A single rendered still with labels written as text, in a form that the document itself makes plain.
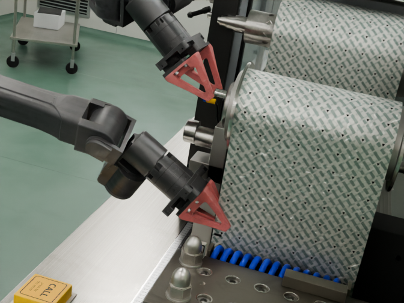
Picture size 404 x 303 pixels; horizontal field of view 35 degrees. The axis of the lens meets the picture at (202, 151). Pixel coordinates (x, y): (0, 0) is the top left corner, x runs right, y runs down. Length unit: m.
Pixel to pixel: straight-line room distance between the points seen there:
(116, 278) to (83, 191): 2.37
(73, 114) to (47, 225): 2.20
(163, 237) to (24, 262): 1.62
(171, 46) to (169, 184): 0.22
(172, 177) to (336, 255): 0.28
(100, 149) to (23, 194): 2.48
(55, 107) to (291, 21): 0.45
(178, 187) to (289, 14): 0.38
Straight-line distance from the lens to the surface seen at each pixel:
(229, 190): 1.02
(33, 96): 1.03
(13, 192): 3.48
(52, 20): 5.97
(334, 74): 1.19
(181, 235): 1.35
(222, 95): 1.06
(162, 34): 1.07
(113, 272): 1.20
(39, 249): 3.00
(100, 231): 1.33
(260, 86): 0.99
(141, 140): 1.02
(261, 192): 1.01
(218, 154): 1.08
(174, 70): 1.04
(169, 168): 1.01
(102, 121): 1.01
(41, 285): 1.11
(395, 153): 0.98
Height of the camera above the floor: 1.55
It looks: 21 degrees down
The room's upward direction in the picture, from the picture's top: 10 degrees clockwise
